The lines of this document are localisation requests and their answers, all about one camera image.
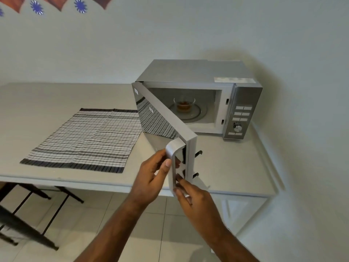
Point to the person's left hand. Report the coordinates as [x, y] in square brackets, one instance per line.
[148, 178]

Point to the black metal folding stand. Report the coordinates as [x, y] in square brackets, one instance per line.
[24, 226]

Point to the black and white checked cloth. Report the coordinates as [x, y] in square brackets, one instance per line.
[87, 139]

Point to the person's right forearm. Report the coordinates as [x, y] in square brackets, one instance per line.
[234, 248]

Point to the white table leg frame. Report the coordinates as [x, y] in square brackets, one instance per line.
[256, 212]

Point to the person's left forearm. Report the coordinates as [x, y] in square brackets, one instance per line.
[109, 231]

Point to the silver microwave control knob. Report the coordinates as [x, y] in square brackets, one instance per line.
[237, 127]

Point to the brown triangular wall pennant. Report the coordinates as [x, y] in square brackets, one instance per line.
[13, 3]
[103, 1]
[56, 2]

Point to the mirrored microwave door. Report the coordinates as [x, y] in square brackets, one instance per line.
[160, 120]

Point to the person's right hand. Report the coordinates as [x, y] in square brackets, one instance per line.
[199, 206]

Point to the person's left thumb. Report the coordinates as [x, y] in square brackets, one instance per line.
[165, 170]

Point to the glass microwave turntable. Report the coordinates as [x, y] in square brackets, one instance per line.
[200, 113]

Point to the glass bowl with brown food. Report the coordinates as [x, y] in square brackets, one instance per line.
[184, 105]

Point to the silver microwave oven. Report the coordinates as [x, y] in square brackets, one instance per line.
[201, 73]

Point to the person's right fingers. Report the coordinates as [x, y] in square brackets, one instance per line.
[182, 192]

